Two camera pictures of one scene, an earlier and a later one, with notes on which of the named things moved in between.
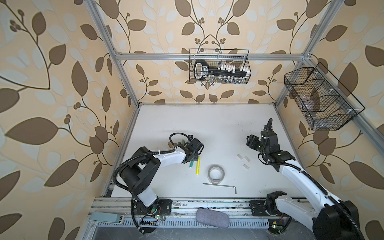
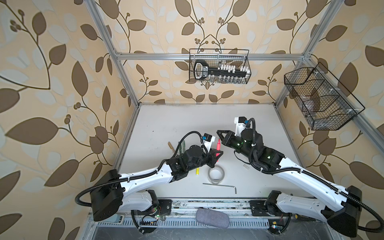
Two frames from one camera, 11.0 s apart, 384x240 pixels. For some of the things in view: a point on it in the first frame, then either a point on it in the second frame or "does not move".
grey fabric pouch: (213, 218) does not move
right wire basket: (325, 103) does not move
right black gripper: (251, 141) to (229, 137)
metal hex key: (222, 185) does not move
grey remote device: (107, 217) does not move
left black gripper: (197, 155) to (211, 155)
